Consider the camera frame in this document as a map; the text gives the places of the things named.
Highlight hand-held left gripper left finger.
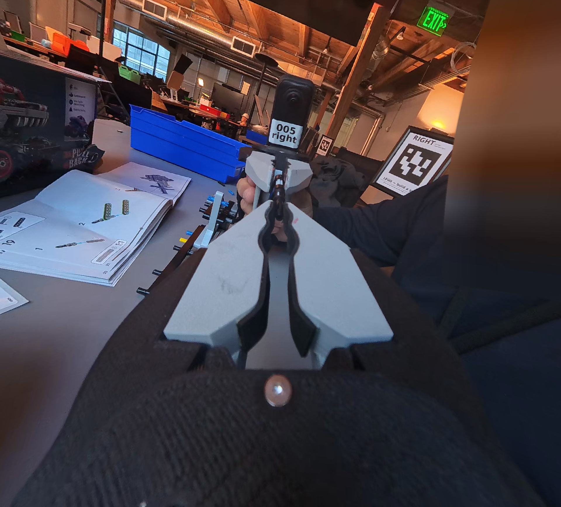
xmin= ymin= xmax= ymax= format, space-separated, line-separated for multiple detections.
xmin=163 ymin=201 xmax=270 ymax=358

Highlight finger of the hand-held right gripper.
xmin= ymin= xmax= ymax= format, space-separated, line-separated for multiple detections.
xmin=283 ymin=160 xmax=314 ymax=201
xmin=245 ymin=154 xmax=275 ymax=212

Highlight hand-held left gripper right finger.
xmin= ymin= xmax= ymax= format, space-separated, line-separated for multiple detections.
xmin=283 ymin=203 xmax=394 ymax=368

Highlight small black lego pin piece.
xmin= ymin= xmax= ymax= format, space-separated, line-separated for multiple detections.
xmin=271 ymin=168 xmax=288 ymax=220

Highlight person's right forearm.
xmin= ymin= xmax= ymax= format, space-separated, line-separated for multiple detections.
xmin=312 ymin=175 xmax=449 ymax=267

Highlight black and grey lego assembly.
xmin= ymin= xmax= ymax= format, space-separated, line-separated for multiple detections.
xmin=136 ymin=190 xmax=241 ymax=296

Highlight open lego instruction booklet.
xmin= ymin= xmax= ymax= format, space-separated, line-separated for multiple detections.
xmin=0 ymin=161 xmax=193 ymax=288

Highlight large lego box red wheels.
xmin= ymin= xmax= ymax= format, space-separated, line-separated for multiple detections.
xmin=0 ymin=52 xmax=107 ymax=197

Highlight person's right hand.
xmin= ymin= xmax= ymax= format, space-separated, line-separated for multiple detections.
xmin=237 ymin=175 xmax=314 ymax=244

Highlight black floor lamp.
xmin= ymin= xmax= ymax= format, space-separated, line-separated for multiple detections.
xmin=86 ymin=0 xmax=122 ymax=61
xmin=254 ymin=53 xmax=280 ymax=122

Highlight dark jacket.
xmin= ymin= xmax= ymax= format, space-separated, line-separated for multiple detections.
xmin=309 ymin=156 xmax=367 ymax=208

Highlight blue plastic bin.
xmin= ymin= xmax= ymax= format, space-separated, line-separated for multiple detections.
xmin=130 ymin=104 xmax=253 ymax=186

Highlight framed marker sign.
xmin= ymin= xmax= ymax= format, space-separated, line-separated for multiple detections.
xmin=372 ymin=125 xmax=455 ymax=199

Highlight green exit sign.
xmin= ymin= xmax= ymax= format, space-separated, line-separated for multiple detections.
xmin=416 ymin=4 xmax=453 ymax=38

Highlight white sticker sheet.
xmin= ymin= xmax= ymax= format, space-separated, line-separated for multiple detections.
xmin=0 ymin=278 xmax=30 ymax=315

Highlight orange bin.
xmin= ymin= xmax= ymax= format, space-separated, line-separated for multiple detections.
xmin=51 ymin=32 xmax=91 ymax=56

